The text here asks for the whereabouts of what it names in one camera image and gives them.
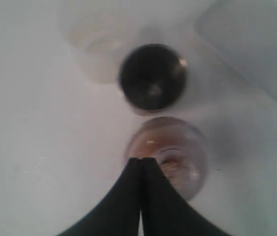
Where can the white rectangular plastic tray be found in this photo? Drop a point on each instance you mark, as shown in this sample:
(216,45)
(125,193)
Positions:
(244,35)

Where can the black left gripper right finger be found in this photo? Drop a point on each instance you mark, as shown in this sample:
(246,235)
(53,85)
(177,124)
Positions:
(164,211)

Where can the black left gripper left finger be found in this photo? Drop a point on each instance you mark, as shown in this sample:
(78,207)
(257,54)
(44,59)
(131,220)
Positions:
(118,212)

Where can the clear plastic measuring cup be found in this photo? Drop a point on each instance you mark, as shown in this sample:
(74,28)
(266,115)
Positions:
(161,137)

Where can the translucent plastic container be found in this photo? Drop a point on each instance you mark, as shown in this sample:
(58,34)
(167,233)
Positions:
(98,44)

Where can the wooden clothespins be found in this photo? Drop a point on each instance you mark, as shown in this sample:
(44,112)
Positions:
(174,169)

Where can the stainless steel tumbler cup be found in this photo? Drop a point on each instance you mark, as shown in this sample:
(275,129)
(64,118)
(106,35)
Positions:
(153,77)

